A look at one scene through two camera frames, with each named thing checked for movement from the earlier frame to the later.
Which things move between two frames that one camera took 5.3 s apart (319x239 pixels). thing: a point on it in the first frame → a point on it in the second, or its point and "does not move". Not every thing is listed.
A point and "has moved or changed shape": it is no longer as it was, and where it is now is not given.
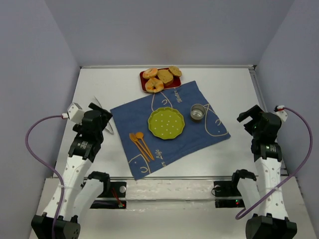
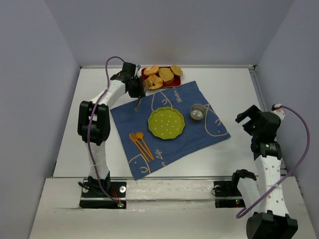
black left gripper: [100, 109] → [143, 87]
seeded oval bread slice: [175, 70] does not move
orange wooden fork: [131, 135] does not move
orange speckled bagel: [153, 85] has moved or changed shape
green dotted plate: [166, 123] does not move
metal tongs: [108, 121] has moved or changed shape
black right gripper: [249, 116] does not move
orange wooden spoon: [140, 135] does not move
